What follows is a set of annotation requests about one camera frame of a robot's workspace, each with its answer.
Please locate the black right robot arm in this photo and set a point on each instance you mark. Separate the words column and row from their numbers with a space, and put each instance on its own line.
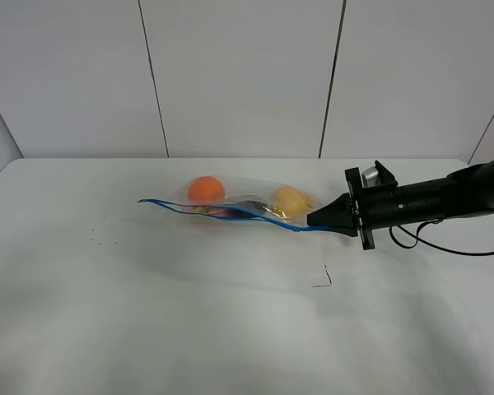
column 465, row 193

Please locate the yellow toy pear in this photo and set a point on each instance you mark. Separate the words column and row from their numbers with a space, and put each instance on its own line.
column 291, row 202

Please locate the purple toy eggplant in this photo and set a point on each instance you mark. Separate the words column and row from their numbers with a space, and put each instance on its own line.
column 242, row 209

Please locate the orange toy fruit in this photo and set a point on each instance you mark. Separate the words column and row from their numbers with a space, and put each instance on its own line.
column 206, row 189

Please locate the clear zip bag blue zipper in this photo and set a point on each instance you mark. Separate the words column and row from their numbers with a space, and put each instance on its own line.
column 236, row 199

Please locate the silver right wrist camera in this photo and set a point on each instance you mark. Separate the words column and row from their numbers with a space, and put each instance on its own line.
column 371, row 177

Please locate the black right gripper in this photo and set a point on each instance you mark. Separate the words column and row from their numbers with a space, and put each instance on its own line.
column 360, row 203

